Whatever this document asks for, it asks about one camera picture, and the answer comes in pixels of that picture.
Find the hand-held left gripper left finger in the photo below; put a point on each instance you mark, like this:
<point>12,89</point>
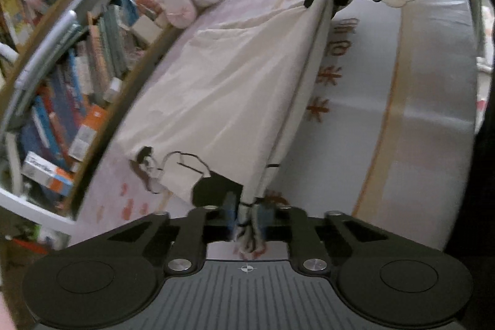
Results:
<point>231,216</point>

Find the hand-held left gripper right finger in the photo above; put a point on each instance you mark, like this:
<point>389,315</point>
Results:
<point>263,217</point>

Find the cream white garment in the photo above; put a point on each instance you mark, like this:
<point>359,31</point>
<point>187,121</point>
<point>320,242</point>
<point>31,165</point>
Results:
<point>239,82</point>

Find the short white orange box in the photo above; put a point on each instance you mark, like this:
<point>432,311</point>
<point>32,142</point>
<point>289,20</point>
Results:
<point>89,133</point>

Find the wooden bookshelf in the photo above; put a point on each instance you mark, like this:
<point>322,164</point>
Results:
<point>156,61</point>

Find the small translucent container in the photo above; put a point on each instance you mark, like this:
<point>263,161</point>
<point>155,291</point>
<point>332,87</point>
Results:
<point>113,88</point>

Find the beige box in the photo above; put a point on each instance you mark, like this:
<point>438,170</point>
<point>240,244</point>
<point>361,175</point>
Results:
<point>146,30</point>

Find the tall white orange box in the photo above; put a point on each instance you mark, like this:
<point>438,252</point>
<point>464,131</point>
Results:
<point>46,173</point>

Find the row of books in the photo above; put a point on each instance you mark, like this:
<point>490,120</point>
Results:
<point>77,75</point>

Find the white shelf frame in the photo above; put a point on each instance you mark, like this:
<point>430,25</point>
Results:
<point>31,204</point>

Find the grey metal rail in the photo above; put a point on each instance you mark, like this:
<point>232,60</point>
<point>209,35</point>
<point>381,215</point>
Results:
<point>50,40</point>

